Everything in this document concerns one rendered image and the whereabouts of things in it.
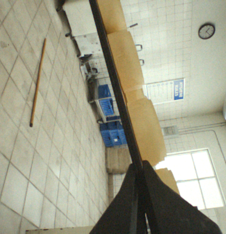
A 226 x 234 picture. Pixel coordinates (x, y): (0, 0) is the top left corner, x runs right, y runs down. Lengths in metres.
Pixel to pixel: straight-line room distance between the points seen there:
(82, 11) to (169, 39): 1.85
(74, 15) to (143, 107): 3.58
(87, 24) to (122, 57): 3.59
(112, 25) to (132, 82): 0.05
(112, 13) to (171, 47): 4.71
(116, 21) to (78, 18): 3.53
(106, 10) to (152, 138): 0.11
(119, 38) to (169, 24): 4.46
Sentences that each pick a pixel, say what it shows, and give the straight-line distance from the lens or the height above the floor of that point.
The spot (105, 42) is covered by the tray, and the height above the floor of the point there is 0.96.
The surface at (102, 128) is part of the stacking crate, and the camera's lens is 5.34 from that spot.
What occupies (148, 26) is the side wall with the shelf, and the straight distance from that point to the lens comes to 4.58.
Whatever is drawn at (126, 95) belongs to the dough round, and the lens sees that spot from 0.24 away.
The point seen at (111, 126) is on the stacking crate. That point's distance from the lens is 5.33.
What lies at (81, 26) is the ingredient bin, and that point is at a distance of 3.79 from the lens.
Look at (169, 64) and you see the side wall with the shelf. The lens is 5.13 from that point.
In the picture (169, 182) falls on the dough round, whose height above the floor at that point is 0.99.
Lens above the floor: 0.97
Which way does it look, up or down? 7 degrees down
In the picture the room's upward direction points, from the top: 81 degrees clockwise
